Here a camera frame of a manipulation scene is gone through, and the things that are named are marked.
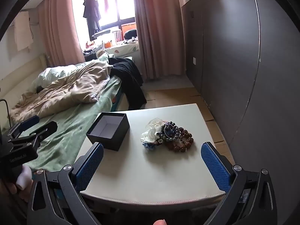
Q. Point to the black jewelry box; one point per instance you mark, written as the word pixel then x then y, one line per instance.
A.
pixel 117 133

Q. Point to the black clothing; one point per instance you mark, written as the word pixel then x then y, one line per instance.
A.
pixel 131 82

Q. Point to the black bag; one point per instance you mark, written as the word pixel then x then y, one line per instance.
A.
pixel 130 34

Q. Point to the person's left hand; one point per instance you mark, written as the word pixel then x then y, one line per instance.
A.
pixel 8 188

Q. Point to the orange box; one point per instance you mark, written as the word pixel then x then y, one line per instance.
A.
pixel 129 26

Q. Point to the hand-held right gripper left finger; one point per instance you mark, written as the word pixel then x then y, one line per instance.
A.
pixel 90 166

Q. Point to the cream padded headboard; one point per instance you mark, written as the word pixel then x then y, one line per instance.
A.
pixel 18 79

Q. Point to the white fabric scrunchie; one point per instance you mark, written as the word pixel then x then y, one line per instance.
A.
pixel 151 129

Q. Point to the floral windowsill sheet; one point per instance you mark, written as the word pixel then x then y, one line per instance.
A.
pixel 124 47

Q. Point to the green bed sheet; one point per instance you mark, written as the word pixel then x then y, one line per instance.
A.
pixel 70 126

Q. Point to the white wall outlet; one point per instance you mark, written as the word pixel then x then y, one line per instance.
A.
pixel 194 60

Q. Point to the beige duvet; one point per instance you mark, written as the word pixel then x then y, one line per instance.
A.
pixel 65 91

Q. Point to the white hanging cloth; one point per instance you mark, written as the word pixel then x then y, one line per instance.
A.
pixel 23 30

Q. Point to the pink curtain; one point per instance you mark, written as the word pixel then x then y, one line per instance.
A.
pixel 58 23
pixel 157 28

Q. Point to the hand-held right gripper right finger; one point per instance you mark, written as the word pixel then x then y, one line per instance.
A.
pixel 215 168

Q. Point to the white bed frame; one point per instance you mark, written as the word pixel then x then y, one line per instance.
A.
pixel 123 102

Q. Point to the white low table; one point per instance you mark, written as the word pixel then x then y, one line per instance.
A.
pixel 152 168

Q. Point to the person's right hand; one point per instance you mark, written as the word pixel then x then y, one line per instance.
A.
pixel 160 222

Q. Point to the window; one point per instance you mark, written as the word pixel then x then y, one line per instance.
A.
pixel 117 4

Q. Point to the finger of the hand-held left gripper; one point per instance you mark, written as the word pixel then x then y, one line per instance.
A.
pixel 30 121
pixel 44 129

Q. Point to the hanging dark coat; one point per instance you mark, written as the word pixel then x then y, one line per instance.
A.
pixel 91 11

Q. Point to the blue tassel ornament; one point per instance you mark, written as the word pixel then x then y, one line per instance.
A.
pixel 148 146

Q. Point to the dark brown wardrobe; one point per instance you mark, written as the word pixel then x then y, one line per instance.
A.
pixel 222 51

